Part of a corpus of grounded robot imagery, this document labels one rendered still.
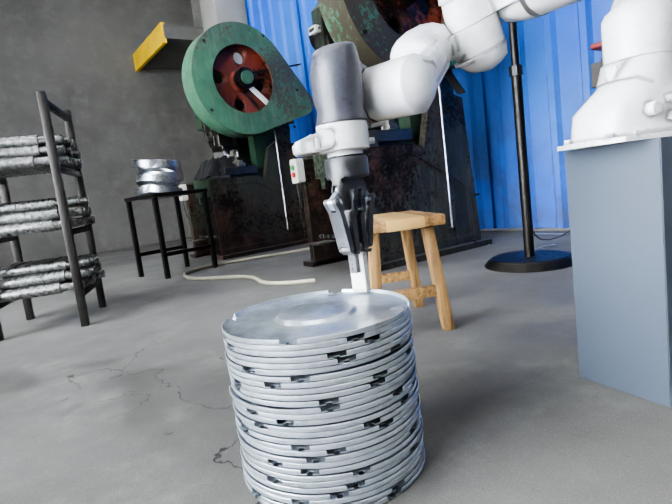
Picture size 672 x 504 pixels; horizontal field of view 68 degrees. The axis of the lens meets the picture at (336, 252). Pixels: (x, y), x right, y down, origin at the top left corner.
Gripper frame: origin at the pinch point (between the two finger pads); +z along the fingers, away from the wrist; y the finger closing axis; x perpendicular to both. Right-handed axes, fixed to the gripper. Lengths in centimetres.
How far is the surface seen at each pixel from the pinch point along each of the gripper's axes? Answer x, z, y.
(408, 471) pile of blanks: -14.2, 26.0, -14.8
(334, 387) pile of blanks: -10.0, 10.3, -23.7
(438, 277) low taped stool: 11, 13, 55
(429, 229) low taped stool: 12, 0, 55
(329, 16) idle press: 84, -92, 124
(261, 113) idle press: 221, -79, 218
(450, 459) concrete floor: -16.7, 28.3, -6.0
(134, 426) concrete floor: 47, 28, -20
